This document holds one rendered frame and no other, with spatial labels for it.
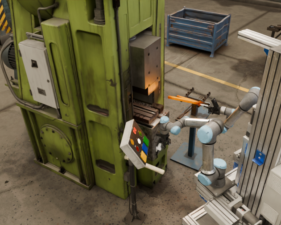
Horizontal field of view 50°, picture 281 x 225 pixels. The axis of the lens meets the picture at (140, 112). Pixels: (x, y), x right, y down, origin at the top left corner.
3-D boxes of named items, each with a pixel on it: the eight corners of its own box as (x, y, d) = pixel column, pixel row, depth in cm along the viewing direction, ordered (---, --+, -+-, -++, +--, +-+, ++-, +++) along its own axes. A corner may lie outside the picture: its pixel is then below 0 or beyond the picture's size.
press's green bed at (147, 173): (167, 170, 381) (168, 141, 354) (152, 190, 356) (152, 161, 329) (130, 155, 406) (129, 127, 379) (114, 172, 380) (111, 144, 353)
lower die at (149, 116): (158, 115, 322) (158, 109, 317) (148, 125, 308) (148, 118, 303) (125, 105, 340) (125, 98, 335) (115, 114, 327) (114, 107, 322)
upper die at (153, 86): (158, 86, 301) (158, 78, 296) (148, 95, 287) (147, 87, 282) (123, 77, 320) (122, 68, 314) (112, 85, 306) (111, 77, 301)
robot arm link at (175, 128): (184, 124, 250) (174, 118, 256) (174, 130, 244) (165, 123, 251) (183, 131, 254) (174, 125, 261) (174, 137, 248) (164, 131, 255)
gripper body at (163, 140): (163, 147, 265) (164, 136, 258) (158, 142, 271) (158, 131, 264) (171, 144, 268) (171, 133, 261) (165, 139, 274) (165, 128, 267)
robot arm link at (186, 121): (228, 114, 223) (182, 113, 263) (219, 120, 217) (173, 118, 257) (232, 128, 226) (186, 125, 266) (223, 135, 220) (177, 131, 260)
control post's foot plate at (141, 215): (148, 214, 328) (148, 209, 323) (138, 230, 313) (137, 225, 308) (132, 206, 338) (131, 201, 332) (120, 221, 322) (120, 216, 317)
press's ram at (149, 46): (164, 72, 305) (165, 34, 282) (145, 89, 279) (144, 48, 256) (130, 63, 324) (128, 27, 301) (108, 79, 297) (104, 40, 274)
